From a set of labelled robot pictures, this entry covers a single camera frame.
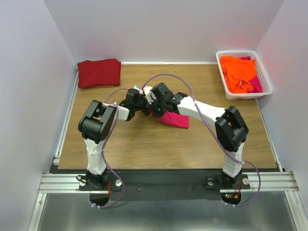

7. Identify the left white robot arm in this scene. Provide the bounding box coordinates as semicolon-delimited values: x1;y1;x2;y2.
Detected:
78;87;147;191

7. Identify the orange t shirt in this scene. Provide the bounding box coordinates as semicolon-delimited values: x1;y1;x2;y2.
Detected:
219;56;257;94

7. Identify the folded dark red t shirt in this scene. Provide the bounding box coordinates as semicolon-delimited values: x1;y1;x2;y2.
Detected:
77;59;121;89

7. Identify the aluminium rail frame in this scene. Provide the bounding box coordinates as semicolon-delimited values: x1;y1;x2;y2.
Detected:
30;64;308;231

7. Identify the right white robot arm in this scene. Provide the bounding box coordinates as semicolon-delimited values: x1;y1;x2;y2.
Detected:
143;83;249;187

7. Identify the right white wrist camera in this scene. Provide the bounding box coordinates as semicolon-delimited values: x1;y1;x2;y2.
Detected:
142;86;156;104

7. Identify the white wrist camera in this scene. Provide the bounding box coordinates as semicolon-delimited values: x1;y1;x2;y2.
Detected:
142;86;156;104
134;85;144;95

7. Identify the white plastic basket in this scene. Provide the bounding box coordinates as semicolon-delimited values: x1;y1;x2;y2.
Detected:
216;50;272;100

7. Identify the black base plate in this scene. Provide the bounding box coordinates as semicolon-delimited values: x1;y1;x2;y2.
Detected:
77;169;250;203

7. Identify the magenta t shirt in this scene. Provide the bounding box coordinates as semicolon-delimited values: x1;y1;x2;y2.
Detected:
150;111;190;129

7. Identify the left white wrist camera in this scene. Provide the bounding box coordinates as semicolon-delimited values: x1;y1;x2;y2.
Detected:
134;85;144;95

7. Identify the dark pink t shirt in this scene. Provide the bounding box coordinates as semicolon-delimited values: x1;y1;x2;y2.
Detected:
240;56;263;93

